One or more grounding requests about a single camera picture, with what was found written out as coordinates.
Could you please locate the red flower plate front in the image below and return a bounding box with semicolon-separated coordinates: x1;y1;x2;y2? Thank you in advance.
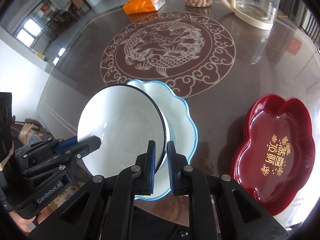
229;94;316;216

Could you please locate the blue white scalloped bowl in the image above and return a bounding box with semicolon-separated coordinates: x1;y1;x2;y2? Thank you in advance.
127;80;198;201

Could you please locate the white ribbed bowl dark rim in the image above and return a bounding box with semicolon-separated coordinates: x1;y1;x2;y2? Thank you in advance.
77;85;169;178

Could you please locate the person left hand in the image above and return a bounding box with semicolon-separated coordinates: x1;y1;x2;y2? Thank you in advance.
9;206;53;233

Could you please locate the orange tissue pack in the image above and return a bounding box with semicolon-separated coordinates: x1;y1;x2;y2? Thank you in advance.
123;0;165;15

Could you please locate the floral sofa cover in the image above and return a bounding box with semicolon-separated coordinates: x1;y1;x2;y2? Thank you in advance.
11;118;53;146

